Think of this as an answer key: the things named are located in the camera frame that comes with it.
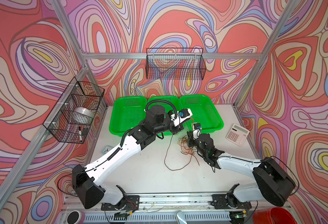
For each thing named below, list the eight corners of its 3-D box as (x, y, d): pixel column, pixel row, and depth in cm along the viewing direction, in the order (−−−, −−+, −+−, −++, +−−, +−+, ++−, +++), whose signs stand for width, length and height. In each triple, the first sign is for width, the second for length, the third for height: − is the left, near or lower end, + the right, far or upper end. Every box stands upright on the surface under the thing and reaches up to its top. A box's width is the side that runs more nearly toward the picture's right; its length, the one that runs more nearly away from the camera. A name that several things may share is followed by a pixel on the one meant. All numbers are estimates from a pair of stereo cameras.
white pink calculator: (224, 138, 100) (225, 136, 98) (232, 124, 108) (233, 122, 106) (242, 147, 95) (244, 145, 93) (249, 132, 103) (250, 130, 101)
